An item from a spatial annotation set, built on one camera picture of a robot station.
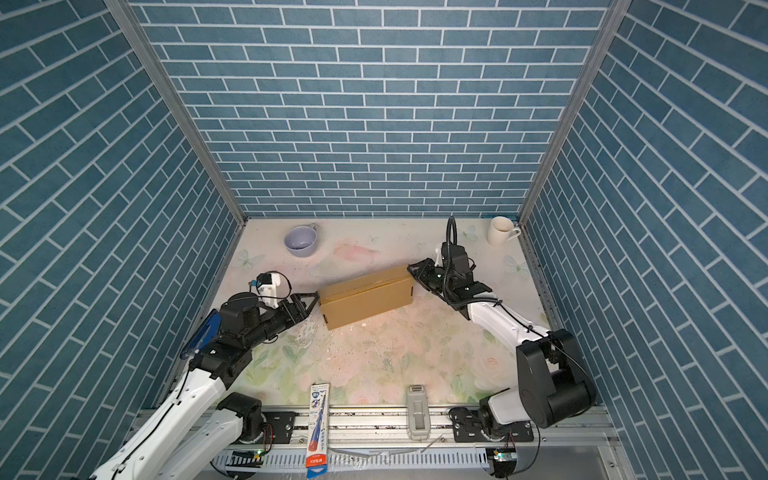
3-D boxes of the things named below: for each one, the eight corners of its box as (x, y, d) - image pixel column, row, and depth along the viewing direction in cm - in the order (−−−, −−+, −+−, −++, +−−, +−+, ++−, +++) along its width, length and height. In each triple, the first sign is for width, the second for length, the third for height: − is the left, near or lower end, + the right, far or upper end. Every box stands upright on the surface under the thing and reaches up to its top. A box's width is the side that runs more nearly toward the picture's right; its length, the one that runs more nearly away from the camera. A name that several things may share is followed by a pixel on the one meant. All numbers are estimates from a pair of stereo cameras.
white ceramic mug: (488, 246, 113) (493, 232, 107) (484, 230, 118) (489, 216, 112) (513, 246, 113) (520, 232, 107) (508, 230, 118) (514, 216, 112)
